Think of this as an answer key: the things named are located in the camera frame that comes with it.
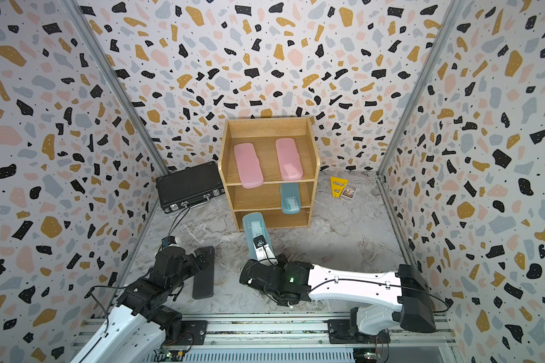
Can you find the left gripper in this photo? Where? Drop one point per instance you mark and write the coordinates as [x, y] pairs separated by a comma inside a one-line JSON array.
[[195, 267]]

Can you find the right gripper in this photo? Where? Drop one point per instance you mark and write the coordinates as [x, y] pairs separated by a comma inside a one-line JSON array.
[[281, 263]]

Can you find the teal pencil case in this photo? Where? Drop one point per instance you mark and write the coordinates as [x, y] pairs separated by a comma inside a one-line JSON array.
[[254, 225], [290, 198]]

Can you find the pink pencil case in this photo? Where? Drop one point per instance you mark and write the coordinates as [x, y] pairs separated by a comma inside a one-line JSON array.
[[248, 165], [289, 160]]

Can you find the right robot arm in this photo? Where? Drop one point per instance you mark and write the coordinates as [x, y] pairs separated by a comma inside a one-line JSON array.
[[388, 299]]

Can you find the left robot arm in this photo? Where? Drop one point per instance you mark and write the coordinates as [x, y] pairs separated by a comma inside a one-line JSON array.
[[141, 327]]

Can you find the left black pencil case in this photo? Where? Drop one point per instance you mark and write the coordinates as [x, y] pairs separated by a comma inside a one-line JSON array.
[[203, 284]]

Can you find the wooden three-tier shelf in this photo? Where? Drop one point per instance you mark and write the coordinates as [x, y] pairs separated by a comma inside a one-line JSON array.
[[267, 199]]

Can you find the black briefcase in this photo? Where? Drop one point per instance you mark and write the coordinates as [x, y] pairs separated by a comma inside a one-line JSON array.
[[190, 187]]

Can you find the small card box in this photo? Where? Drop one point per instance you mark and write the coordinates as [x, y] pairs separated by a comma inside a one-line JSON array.
[[349, 192]]

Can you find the yellow triangular packet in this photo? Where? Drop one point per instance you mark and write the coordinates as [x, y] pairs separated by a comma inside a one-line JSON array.
[[338, 185]]

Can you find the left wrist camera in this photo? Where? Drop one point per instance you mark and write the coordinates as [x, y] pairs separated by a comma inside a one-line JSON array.
[[168, 241]]

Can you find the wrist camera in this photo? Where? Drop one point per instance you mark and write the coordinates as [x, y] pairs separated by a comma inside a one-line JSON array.
[[168, 241], [263, 252]]

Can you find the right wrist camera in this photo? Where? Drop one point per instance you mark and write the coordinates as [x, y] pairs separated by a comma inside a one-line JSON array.
[[263, 252]]

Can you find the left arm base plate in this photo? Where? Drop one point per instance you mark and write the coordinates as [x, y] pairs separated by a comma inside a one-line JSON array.
[[186, 332]]

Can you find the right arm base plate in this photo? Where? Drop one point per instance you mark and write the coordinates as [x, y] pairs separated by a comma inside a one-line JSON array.
[[341, 332]]

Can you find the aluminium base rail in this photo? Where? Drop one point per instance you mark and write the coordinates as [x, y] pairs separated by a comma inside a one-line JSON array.
[[304, 337]]

